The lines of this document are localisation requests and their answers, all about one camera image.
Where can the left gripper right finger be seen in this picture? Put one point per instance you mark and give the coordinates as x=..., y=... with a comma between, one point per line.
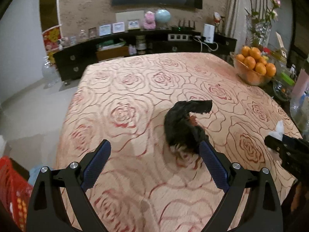
x=214, y=166

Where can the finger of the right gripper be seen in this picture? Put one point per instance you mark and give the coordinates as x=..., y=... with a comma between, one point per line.
x=273, y=143

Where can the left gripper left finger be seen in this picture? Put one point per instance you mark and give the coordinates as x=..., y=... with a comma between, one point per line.
x=93, y=163

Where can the glass bowl of oranges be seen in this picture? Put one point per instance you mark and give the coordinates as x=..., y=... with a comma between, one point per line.
x=252, y=66

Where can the red plastic mesh basket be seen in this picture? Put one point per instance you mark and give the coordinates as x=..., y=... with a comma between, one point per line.
x=15, y=193

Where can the large clear glass jar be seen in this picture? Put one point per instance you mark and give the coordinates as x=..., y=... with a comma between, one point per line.
x=50, y=73

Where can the black tv cabinet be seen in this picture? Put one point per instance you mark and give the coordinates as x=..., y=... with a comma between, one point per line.
x=73, y=60

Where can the glass flower vase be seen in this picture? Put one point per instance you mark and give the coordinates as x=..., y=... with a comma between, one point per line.
x=258, y=32

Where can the white router box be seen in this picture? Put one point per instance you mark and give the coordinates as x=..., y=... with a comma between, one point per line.
x=208, y=33

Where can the framed picture white left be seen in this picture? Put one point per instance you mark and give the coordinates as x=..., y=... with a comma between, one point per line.
x=105, y=30

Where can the framed picture white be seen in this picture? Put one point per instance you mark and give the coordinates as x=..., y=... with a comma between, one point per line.
x=105, y=30
x=118, y=27
x=133, y=24

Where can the framed picture white middle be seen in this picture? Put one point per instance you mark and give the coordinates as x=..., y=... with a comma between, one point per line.
x=118, y=27

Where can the white power strip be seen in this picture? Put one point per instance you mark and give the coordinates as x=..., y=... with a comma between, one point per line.
x=178, y=37

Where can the framed picture white right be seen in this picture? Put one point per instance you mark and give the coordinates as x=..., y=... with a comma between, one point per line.
x=133, y=24

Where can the black wifi router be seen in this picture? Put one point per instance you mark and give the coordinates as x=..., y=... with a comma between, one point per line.
x=184, y=25

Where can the pink plush toy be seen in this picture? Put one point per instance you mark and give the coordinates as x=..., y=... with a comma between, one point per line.
x=149, y=21

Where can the light blue globe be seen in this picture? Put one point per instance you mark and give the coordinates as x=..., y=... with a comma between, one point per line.
x=162, y=16

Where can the small dark photo frame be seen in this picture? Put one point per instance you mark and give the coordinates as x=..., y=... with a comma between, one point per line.
x=92, y=33

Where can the red festive wall poster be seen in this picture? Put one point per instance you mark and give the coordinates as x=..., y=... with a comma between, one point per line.
x=50, y=40

